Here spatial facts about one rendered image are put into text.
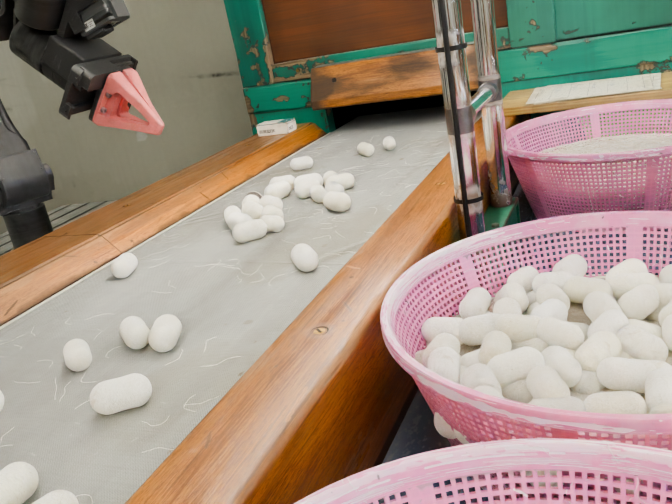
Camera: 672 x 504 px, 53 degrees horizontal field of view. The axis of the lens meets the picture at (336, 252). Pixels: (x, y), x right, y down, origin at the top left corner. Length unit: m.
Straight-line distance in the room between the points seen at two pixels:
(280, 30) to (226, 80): 1.01
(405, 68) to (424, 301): 0.71
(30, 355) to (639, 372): 0.43
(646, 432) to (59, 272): 0.56
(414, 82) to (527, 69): 0.18
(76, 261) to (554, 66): 0.76
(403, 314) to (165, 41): 1.99
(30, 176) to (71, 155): 1.58
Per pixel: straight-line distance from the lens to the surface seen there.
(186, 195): 0.89
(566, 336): 0.43
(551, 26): 1.13
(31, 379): 0.54
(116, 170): 2.58
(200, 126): 2.35
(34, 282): 0.70
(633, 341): 0.42
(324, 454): 0.37
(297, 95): 1.26
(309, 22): 1.25
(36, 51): 0.88
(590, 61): 1.14
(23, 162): 1.11
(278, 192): 0.83
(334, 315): 0.43
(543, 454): 0.29
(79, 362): 0.51
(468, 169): 0.60
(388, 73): 1.15
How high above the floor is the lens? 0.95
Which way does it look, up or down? 19 degrees down
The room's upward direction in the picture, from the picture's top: 11 degrees counter-clockwise
